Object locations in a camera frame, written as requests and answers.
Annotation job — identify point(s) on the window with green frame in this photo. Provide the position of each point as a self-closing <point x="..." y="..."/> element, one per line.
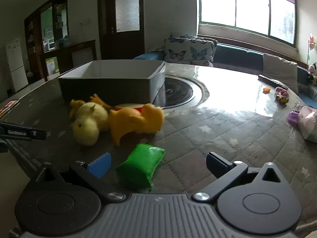
<point x="276" y="19"/>

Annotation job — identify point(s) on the small orange toy piece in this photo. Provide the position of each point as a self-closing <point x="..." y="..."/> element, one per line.
<point x="266" y="90"/>

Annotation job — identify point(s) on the white refrigerator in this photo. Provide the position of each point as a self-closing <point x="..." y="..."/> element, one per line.
<point x="16" y="65"/>

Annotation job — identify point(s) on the pink white plastic bag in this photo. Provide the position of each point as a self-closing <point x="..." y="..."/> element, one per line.
<point x="307" y="121"/>

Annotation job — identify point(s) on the round black induction cooktop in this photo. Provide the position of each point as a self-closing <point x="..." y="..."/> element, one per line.
<point x="180" y="93"/>

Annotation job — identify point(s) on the grey cardboard box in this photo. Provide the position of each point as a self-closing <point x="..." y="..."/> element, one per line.
<point x="114" y="81"/>

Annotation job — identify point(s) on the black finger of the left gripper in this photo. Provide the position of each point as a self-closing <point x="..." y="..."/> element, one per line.
<point x="17" y="132"/>

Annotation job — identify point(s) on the pink toy figure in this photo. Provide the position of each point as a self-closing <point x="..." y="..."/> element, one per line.
<point x="281" y="95"/>

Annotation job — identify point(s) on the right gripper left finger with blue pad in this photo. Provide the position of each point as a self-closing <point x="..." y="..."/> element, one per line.
<point x="89" y="175"/>

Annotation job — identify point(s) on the dark wooden door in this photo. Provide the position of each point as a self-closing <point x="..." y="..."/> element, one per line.
<point x="121" y="29"/>

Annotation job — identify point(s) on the dark wooden side table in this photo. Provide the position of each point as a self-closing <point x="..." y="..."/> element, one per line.
<point x="65" y="56"/>

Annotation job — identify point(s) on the green bean bag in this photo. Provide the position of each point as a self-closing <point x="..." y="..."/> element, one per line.
<point x="139" y="167"/>

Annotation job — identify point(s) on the yellow plush chick toy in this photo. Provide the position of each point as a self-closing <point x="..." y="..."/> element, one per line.
<point x="90" y="119"/>

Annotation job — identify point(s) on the black remote control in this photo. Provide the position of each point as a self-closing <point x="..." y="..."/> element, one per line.
<point x="271" y="82"/>

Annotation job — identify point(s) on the grey white cushion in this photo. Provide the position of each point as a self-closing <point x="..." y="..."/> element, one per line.
<point x="282" y="70"/>

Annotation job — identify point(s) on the teal sofa bench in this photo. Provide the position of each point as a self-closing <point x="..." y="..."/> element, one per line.
<point x="249" y="61"/>

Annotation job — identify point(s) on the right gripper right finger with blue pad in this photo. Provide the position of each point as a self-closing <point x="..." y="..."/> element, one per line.
<point x="227" y="173"/>

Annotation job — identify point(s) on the orange rubber duck toy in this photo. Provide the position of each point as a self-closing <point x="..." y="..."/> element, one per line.
<point x="149" y="120"/>

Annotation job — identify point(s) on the red white apple slice toy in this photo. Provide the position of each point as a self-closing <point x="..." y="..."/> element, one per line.
<point x="128" y="105"/>

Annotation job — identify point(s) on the butterfly print cushion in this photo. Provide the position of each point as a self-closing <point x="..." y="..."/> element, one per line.
<point x="190" y="50"/>

